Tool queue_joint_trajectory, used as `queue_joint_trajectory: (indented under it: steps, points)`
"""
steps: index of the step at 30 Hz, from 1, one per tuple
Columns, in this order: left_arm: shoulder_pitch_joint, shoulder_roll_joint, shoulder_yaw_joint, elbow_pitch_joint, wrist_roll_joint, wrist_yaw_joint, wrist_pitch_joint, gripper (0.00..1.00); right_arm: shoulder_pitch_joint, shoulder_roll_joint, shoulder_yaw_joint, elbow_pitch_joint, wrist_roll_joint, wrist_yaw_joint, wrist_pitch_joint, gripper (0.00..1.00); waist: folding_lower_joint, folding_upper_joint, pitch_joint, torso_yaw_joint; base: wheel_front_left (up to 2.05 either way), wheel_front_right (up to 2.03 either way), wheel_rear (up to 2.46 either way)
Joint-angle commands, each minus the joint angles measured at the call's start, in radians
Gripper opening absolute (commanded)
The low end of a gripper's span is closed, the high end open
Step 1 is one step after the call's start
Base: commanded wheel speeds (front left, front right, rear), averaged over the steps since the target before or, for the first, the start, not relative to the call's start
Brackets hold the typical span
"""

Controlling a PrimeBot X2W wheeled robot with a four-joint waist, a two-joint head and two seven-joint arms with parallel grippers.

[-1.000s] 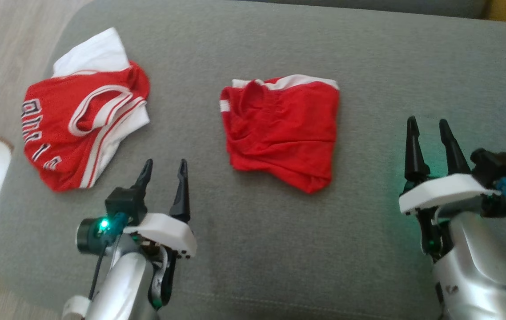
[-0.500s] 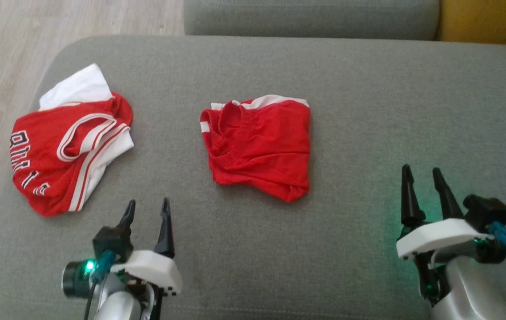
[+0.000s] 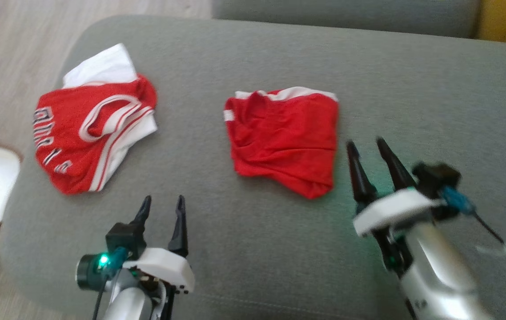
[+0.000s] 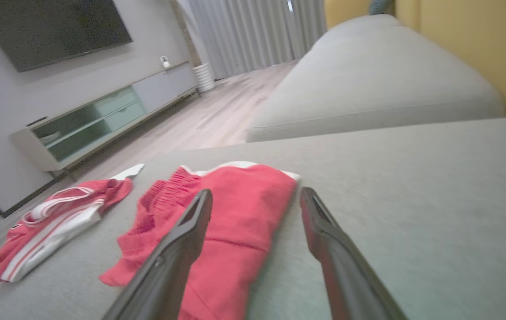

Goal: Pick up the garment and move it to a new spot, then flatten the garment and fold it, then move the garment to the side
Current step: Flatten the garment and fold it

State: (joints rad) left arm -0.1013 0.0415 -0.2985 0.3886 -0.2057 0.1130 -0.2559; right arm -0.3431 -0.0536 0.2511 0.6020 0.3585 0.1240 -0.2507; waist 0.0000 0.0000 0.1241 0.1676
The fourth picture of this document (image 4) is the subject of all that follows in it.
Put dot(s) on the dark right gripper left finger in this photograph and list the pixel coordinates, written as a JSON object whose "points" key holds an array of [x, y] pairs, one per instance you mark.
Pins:
{"points": [[168, 271]]}

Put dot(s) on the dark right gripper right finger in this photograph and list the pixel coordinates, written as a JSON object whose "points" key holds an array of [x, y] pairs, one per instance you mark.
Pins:
{"points": [[351, 275]]}

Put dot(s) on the red mesh shorts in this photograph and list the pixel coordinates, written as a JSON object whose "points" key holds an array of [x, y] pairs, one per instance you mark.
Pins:
{"points": [[244, 213]]}

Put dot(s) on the red basketball jersey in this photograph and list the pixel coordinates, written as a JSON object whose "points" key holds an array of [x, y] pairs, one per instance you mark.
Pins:
{"points": [[57, 222]]}

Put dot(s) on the large grey sofa seat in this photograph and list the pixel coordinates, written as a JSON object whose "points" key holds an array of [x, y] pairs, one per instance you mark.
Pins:
{"points": [[413, 213]]}

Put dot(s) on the grey low TV cabinet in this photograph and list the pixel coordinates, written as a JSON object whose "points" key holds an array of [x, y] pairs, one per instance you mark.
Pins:
{"points": [[102, 115]]}

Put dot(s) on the narrow grey sofa section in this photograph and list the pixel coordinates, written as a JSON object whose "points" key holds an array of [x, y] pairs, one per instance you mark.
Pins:
{"points": [[368, 80]]}

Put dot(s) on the black remote control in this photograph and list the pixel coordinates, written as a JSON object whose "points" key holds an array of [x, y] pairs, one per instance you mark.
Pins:
{"points": [[36, 121]]}

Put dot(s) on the small white gadget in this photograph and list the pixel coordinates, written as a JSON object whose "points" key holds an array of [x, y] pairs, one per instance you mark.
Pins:
{"points": [[165, 63]]}

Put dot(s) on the grey pleated curtain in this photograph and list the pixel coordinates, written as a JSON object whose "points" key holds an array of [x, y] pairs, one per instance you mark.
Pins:
{"points": [[257, 31]]}

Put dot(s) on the black wall television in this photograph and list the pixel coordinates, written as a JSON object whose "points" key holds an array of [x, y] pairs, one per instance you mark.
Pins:
{"points": [[53, 26]]}

